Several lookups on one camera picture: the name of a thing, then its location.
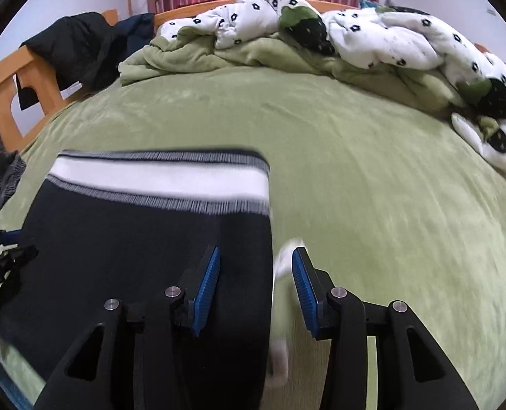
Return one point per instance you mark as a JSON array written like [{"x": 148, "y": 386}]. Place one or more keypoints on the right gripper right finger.
[{"x": 413, "y": 371}]

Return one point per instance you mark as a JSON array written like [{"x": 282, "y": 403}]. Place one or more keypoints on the blue jeans leg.
[{"x": 12, "y": 392}]

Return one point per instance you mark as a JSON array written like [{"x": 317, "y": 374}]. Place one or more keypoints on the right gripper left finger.
[{"x": 127, "y": 358}]

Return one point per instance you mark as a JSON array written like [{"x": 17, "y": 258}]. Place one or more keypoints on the green fleece bed blanket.
[{"x": 388, "y": 199}]

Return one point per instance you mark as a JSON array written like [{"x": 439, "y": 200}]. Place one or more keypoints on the black jacket on footboard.
[{"x": 83, "y": 48}]

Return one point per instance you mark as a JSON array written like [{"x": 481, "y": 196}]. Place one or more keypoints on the white floral patterned quilt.
[{"x": 365, "y": 38}]

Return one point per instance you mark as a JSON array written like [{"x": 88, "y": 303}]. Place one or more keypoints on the wooden bed frame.
[{"x": 194, "y": 53}]

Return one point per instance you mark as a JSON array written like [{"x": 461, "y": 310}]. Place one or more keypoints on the navy pants with white stripe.
[{"x": 126, "y": 225}]

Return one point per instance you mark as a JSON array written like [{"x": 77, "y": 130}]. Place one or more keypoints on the navy garment on footboard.
[{"x": 138, "y": 30}]

